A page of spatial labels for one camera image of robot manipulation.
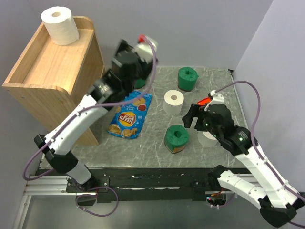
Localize green roll front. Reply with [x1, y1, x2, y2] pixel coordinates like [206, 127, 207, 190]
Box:
[164, 125, 189, 154]

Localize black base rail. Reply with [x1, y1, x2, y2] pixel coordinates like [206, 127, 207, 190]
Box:
[35, 167, 253, 203]

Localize orange razor package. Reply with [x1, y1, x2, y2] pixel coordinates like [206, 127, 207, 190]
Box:
[197, 97, 211, 106]

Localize green roll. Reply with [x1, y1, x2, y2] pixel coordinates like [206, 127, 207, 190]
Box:
[178, 67, 199, 92]
[134, 79, 146, 89]
[164, 125, 189, 154]

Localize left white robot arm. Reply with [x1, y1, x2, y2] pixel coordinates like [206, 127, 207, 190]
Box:
[34, 36, 158, 190]

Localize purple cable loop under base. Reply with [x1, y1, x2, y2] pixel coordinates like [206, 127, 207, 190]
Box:
[75, 186, 119, 218]

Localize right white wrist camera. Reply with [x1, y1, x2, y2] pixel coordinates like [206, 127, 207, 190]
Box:
[208, 90, 224, 105]

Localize wooden shelf unit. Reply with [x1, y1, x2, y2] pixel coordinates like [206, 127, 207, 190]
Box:
[2, 16, 105, 132]

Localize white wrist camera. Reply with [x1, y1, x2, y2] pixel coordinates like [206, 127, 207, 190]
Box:
[132, 34, 158, 62]
[208, 90, 224, 105]

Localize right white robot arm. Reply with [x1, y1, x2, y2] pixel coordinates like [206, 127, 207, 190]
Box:
[182, 104, 305, 228]

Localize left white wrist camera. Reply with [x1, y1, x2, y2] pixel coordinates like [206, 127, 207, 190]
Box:
[132, 34, 158, 62]

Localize white paper towel roll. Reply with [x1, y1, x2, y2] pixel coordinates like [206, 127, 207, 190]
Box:
[41, 6, 80, 45]
[197, 132, 218, 147]
[163, 90, 184, 115]

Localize blue Lays chips bag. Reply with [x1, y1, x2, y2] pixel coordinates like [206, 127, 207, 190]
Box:
[108, 93, 153, 139]

